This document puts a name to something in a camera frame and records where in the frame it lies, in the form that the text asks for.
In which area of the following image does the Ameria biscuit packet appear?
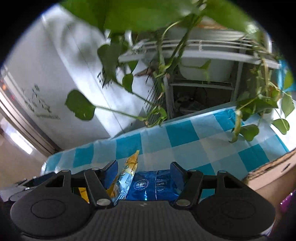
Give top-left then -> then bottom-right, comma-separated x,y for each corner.
107,150 -> 139,205

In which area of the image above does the shiny blue snack bag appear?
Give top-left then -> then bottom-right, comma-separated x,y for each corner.
126,170 -> 180,203

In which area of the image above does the yellow snack packet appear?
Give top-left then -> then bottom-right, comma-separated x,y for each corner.
78,187 -> 89,203

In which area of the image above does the blue checkered tablecloth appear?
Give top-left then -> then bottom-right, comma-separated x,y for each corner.
41,108 -> 288,179

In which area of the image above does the cardboard box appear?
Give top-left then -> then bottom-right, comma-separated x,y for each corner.
243,150 -> 295,207

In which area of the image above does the purple snack packet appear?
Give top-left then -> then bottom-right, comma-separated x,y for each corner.
280,190 -> 296,213

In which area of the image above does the white refrigerator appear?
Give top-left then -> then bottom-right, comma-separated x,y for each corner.
4,4 -> 152,150

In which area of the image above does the white plant pot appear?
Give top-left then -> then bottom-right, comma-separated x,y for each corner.
178,17 -> 244,82

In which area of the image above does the white metal plant stand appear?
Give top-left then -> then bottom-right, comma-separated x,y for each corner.
117,38 -> 282,120

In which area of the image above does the pothos plant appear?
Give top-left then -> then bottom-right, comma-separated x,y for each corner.
62,1 -> 295,142

